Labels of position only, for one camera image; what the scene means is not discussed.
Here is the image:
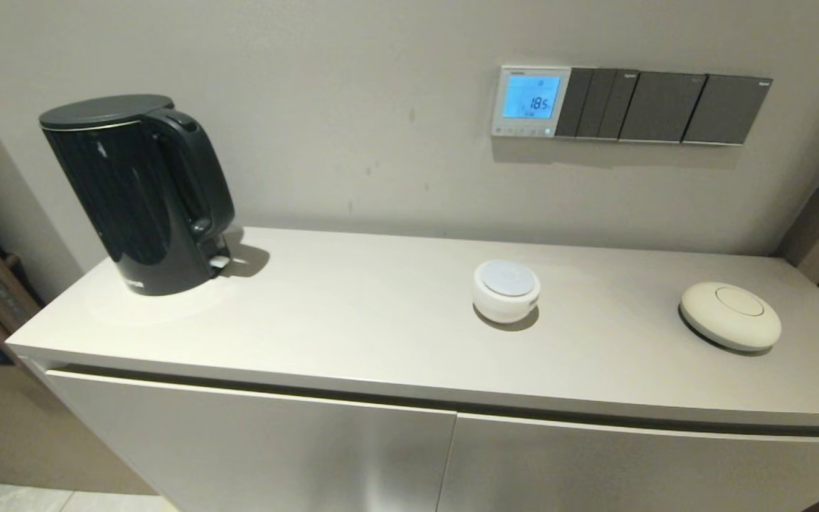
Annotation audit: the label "grey wall switch plate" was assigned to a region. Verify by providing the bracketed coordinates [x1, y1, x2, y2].
[681, 73, 773, 146]
[619, 70, 707, 143]

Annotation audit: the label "white wall thermostat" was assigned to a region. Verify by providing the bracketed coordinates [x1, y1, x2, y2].
[491, 65, 572, 138]

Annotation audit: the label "black electric kettle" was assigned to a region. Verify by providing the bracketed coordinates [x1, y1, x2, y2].
[39, 95, 236, 297]

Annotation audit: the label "cream flat round disc device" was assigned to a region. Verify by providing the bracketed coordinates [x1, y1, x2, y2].
[679, 282, 783, 352]

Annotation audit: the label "grey triple rocker wall switch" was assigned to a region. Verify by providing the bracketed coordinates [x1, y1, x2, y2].
[555, 68, 641, 140]

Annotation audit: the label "white sideboard cabinet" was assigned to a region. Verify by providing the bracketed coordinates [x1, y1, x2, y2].
[6, 228, 819, 512]

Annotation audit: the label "small white round device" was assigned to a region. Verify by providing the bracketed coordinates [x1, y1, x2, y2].
[473, 260, 542, 325]

